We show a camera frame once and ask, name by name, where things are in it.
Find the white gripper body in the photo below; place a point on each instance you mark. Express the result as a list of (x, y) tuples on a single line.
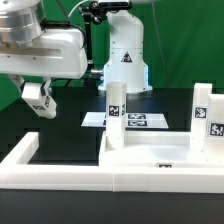
[(58, 53)]

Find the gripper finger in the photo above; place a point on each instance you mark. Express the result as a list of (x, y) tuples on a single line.
[(45, 87), (17, 80)]

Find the white desk tabletop panel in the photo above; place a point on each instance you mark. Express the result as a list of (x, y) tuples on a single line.
[(154, 149)]

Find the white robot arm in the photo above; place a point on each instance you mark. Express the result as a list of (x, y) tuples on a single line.
[(32, 45)]

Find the AprilTag marker sheet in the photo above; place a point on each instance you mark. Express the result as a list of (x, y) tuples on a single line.
[(133, 120)]

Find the white U-shaped obstacle fence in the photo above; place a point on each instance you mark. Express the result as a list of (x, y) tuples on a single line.
[(17, 172)]

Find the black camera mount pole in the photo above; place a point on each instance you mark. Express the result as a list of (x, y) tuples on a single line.
[(89, 36)]

